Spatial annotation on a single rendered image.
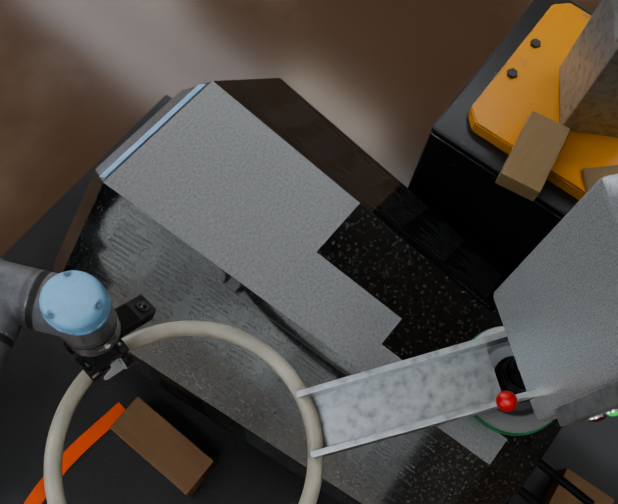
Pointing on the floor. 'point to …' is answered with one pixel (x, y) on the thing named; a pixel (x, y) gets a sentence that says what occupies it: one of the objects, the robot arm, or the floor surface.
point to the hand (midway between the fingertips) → (121, 353)
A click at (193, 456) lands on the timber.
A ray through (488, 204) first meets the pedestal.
